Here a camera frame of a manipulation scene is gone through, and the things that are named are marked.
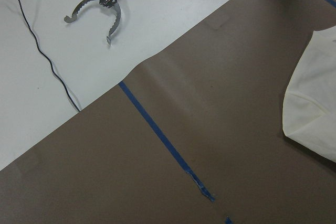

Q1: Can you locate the cream long sleeve cat shirt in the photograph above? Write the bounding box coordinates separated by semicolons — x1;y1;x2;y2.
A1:
282;27;335;161

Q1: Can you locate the metal reacher grabber tool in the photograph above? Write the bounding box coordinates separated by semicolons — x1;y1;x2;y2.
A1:
64;0;121;45

